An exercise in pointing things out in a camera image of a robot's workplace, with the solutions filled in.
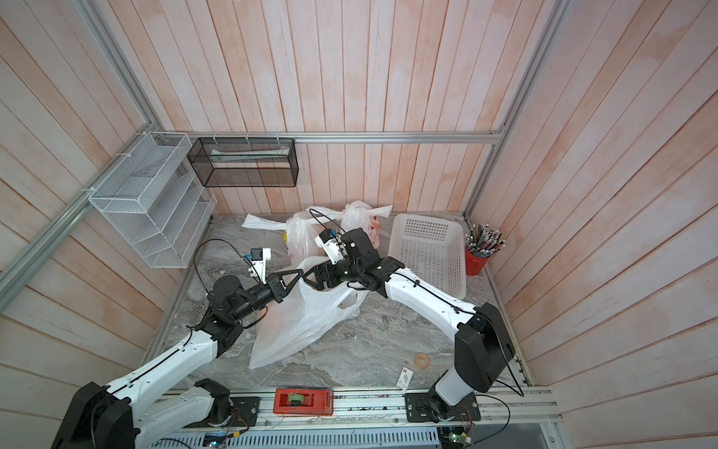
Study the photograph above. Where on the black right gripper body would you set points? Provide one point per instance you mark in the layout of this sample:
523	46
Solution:
350	273

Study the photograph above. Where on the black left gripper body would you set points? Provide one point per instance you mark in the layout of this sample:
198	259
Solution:
260	295

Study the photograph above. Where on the white printed plastic bag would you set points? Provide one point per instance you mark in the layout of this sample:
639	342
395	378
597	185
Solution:
357	214

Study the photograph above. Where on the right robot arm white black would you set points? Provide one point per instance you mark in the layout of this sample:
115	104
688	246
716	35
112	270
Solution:
482	345

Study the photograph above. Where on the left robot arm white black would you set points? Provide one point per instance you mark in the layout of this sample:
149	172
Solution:
130	412

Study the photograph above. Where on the white plastic perforated basket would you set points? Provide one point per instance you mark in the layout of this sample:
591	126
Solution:
432	248

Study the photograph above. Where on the red metal pencil bucket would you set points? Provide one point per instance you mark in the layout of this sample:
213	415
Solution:
474	264

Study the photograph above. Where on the red tape dispenser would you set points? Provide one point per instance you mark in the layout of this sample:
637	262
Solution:
297	401

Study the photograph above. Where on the small white card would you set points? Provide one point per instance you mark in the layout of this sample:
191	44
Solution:
404	379

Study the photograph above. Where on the black wire mesh basket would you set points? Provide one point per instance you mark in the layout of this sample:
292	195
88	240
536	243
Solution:
245	162

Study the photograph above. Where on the white wire mesh shelf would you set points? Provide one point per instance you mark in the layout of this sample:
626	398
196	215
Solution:
158	206

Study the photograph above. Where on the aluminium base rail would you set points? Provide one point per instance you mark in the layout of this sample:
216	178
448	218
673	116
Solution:
387	418

